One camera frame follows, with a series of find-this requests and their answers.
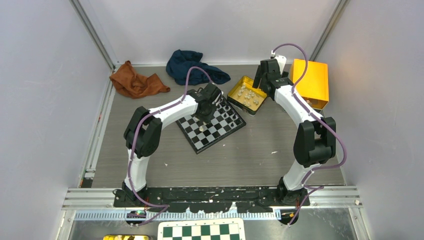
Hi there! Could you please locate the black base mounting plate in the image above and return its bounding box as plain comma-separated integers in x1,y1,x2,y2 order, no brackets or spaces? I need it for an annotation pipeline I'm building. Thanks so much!
113,185,310,214

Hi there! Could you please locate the gold object bottom edge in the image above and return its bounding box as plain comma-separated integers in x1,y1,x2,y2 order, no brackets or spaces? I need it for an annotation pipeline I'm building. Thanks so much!
103,234,152,240

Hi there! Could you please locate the black white chessboard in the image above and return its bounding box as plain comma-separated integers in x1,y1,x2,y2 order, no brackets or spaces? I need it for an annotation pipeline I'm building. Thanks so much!
176,98,246,154

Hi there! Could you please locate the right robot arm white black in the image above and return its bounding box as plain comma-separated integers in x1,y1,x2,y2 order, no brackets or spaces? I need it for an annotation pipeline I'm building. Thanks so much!
253,58,336,206

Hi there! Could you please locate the orange brown cloth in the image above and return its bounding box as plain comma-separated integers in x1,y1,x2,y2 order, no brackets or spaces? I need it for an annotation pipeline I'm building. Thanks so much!
109,60,171,99

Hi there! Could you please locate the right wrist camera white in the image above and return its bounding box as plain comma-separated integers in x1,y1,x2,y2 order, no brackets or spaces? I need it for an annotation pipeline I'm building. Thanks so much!
271,50,287,74

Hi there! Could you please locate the gold tin tray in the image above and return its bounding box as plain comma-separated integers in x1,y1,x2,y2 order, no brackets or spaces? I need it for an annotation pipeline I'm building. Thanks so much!
226,76,268,116

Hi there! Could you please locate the dark blue cloth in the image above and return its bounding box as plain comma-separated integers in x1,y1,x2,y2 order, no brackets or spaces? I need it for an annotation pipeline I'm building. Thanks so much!
165,49,231,86

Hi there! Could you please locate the green white checkered board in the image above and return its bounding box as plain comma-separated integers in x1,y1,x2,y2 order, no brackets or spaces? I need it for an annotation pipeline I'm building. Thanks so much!
157,218,246,240

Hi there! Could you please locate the yellow drawer box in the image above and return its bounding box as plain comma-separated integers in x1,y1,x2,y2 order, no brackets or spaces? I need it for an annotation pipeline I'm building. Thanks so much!
296,61,329,111

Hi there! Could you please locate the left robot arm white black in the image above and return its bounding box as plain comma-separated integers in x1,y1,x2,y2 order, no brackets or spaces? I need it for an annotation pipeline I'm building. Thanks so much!
122,83,223,207

